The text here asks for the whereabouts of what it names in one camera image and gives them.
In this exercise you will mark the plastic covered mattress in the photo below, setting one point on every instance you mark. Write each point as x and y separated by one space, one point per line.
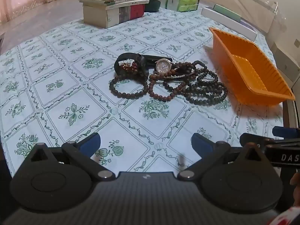
46 16

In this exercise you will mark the thick book set red spine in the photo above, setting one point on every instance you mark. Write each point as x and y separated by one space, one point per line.
112 15

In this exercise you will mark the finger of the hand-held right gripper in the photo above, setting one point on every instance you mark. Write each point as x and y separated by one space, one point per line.
282 131
249 138

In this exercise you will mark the bundle of green tissue packs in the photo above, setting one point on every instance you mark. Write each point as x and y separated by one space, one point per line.
180 2

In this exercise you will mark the orange ribbed plastic tray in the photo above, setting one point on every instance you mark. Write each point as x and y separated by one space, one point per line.
243 75

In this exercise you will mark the white box blue top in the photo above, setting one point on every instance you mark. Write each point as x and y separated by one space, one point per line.
225 24

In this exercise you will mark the small black box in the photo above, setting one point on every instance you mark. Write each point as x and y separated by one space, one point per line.
163 65

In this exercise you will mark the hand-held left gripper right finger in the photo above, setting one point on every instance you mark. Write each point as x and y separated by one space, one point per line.
199 143

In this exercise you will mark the white nightstand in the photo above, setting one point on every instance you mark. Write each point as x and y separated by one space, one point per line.
284 61

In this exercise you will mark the red white patterned clothing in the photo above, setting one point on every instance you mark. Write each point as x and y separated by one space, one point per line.
284 216

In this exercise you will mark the light green box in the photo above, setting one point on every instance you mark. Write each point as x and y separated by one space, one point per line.
228 13

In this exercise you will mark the person's right hand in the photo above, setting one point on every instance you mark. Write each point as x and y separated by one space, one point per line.
295 179

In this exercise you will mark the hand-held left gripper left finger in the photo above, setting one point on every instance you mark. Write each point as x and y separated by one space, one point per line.
90 143

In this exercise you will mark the wall socket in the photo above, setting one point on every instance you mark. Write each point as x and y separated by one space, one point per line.
297 42

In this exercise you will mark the black wrist band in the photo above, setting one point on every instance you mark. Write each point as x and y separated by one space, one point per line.
143 66

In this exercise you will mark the beige plastic-wrapped headboard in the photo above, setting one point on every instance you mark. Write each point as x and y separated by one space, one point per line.
253 2

